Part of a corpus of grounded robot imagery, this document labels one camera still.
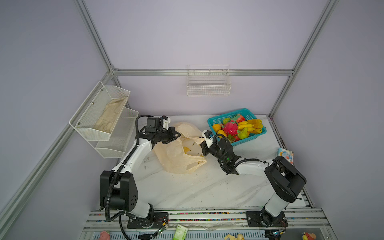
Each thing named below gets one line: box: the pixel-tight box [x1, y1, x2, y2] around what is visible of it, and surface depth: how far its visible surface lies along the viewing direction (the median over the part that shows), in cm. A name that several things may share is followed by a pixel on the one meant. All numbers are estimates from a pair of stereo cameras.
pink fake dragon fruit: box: [222, 120, 240, 138], surface depth 97 cm
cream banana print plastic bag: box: [153, 122, 207, 174], surface depth 85 cm
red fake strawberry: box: [236, 114, 246, 123], surface depth 110 cm
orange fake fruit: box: [212, 124, 221, 133], surface depth 104 cm
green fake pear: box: [237, 127, 248, 140], surface depth 100 cm
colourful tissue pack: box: [277, 148, 294, 165], surface depth 95 cm
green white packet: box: [172, 224, 188, 240], surface depth 70 cm
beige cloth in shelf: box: [93, 96, 128, 134], surface depth 80 cm
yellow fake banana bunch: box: [238, 119, 263, 134], surface depth 103 cm
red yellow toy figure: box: [302, 232, 317, 240], surface depth 69 cm
